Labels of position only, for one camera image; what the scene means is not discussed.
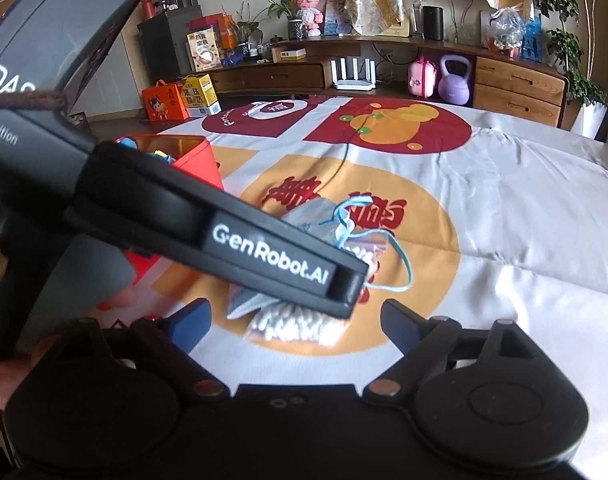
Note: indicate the potted green plant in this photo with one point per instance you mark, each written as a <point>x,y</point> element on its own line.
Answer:
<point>284,7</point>

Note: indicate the orange gift box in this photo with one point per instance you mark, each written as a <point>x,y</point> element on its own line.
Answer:
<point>164,102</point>

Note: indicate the yellow carton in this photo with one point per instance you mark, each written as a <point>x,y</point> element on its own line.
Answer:
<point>201,95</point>

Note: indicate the clear plastic bag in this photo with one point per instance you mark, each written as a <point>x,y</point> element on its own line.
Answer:
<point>506,30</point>

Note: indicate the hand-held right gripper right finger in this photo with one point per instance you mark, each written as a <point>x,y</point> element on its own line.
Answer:
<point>401,327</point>

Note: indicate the pink doll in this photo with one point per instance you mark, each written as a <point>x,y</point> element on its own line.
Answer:
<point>308,7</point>

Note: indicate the pink toy suitcase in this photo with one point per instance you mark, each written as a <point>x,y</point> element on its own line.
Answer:
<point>422,80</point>

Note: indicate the tan snack box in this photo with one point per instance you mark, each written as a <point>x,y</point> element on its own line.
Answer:
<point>204,50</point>

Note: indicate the red thermos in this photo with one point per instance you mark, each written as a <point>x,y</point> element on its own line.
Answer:
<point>148,7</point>

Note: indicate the small potted plant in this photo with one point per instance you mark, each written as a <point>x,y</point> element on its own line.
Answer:
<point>246,30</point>

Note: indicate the bag of cotton swabs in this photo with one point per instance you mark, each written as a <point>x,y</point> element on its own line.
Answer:
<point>299,325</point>

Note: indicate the white router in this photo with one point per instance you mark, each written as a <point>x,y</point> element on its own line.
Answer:
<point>353,80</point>

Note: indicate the person's left hand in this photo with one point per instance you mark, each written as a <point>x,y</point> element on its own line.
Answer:
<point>6,382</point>

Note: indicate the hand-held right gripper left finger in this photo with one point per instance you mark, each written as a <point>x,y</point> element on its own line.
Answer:
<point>191,325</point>

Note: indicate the white flat box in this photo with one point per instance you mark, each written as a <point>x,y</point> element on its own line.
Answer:
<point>290,54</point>

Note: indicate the black speaker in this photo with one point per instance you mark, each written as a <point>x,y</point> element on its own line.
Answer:
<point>432,22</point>

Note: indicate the potted tree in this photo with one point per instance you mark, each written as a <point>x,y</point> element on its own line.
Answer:
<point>569,45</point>

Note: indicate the purple kettlebell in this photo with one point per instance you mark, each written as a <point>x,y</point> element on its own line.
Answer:
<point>455,87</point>

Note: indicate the red tin box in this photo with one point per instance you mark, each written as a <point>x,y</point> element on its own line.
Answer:
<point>199,162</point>

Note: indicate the wooden cabinet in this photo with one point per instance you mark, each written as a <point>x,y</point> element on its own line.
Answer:
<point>519,90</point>

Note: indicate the black cabinet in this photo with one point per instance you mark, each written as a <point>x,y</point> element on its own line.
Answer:
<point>166,45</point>

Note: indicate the printed blanket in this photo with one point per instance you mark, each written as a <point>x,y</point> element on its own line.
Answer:
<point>509,210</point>

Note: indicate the blue face mask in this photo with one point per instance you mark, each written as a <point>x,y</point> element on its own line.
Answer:
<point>311,220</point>

